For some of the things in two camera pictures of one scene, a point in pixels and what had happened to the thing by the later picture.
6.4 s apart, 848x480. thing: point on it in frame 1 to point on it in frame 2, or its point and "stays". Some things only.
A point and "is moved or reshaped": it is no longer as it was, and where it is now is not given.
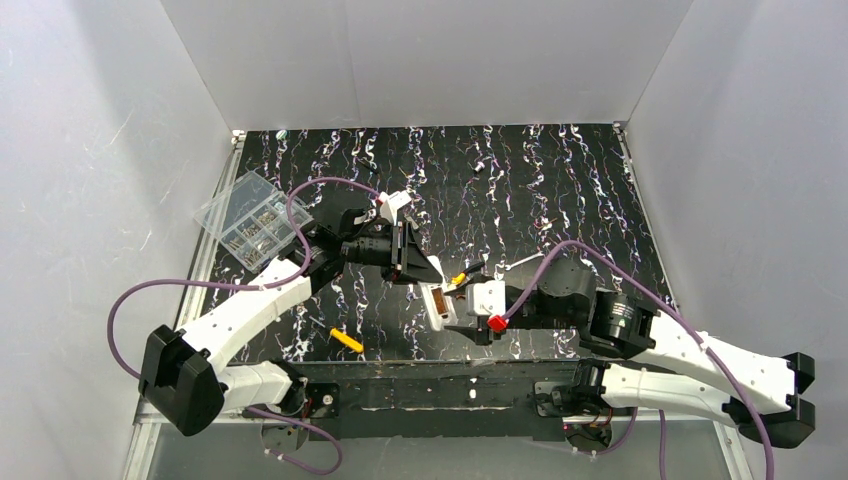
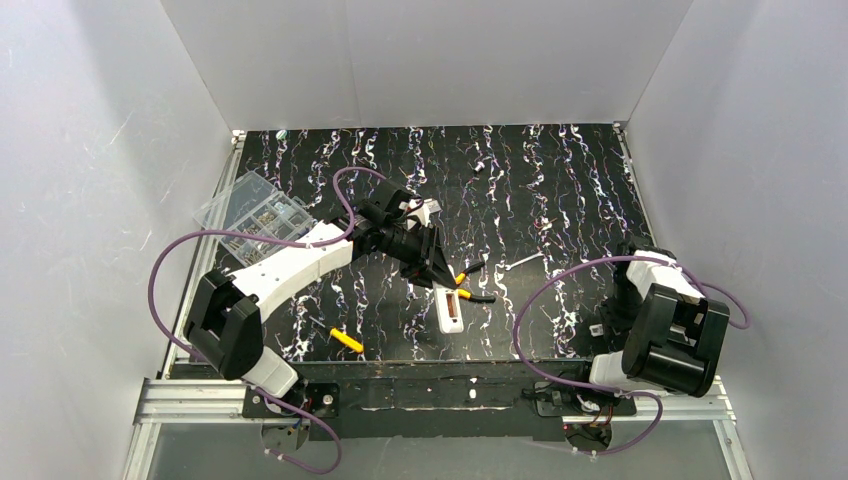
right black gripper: [465, 307] to [610, 314]
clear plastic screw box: [251, 220] stays
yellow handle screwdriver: [346, 339] stays
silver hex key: [538, 255] stays
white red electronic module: [437, 304] is moved or reshaped
